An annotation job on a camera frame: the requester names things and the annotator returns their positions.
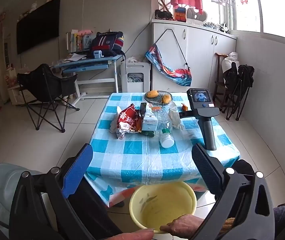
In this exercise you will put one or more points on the white papers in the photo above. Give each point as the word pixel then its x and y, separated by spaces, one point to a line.
pixel 73 57

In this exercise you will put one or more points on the pink plush toy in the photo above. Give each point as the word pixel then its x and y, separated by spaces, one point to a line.
pixel 85 32

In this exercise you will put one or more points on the folded black chairs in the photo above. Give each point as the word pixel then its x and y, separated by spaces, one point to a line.
pixel 240 85

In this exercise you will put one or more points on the red bow window sticker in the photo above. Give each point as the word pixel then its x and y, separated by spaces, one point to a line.
pixel 244 1

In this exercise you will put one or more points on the large white tissue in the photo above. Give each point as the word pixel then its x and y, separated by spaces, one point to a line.
pixel 176 116

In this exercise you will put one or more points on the colourful hanging bag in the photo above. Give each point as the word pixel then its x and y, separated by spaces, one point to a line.
pixel 172 72

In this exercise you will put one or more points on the white floor appliance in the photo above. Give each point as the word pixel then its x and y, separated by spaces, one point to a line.
pixel 135 77

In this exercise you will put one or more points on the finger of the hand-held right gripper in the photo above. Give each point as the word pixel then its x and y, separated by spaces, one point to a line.
pixel 186 115

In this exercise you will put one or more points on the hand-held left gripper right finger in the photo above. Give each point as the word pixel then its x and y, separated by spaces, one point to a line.
pixel 205 167

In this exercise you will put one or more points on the person's right hand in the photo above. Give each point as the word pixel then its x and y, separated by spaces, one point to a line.
pixel 182 226

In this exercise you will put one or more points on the yellow mango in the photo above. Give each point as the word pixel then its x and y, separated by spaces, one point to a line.
pixel 151 94
pixel 167 98

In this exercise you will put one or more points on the white carton box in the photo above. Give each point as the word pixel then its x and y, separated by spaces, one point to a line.
pixel 148 120

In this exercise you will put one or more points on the orange and black box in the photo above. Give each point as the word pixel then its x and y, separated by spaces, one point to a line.
pixel 180 14

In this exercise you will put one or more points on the black folding chair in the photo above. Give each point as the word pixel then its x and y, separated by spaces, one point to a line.
pixel 45 80

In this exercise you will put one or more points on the white bag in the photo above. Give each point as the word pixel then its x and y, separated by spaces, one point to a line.
pixel 230 60

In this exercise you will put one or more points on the white fan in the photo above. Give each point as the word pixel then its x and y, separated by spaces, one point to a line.
pixel 197 15

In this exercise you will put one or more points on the low white cabinet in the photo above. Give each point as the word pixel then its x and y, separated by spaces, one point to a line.
pixel 20 95

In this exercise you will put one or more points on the red snack bag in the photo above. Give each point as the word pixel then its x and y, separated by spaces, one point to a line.
pixel 128 120

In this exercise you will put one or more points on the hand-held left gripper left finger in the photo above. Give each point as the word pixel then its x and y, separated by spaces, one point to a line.
pixel 77 170

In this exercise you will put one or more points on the blue study desk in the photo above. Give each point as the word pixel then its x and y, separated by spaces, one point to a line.
pixel 87 63

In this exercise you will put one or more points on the row of books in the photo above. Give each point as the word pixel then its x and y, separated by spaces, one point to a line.
pixel 75 41

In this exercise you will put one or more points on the person's left hand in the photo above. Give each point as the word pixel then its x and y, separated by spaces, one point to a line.
pixel 132 237

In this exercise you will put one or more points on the black wall television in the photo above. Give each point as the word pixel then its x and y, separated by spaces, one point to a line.
pixel 37 26

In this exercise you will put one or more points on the red knot ornament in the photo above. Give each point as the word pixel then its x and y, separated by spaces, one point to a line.
pixel 2 21

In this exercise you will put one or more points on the carrot piece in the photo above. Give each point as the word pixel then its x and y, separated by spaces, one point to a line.
pixel 156 109
pixel 185 107

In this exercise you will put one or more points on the clear plastic bottle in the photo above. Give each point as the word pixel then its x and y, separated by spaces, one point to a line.
pixel 166 137

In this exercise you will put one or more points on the yellow plastic basin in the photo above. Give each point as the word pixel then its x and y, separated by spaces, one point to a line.
pixel 162 205

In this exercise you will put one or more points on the blue checkered tablecloth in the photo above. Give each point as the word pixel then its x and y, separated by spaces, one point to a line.
pixel 137 155

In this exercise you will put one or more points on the wooden chair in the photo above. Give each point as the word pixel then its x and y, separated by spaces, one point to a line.
pixel 218 80

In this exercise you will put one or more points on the dark striped backpack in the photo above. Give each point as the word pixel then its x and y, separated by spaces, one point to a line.
pixel 106 42

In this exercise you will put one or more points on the small blue gadget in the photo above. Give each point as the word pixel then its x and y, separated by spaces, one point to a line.
pixel 98 54

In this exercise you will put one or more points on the green cloth with white label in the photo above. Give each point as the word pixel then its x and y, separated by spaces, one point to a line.
pixel 149 133

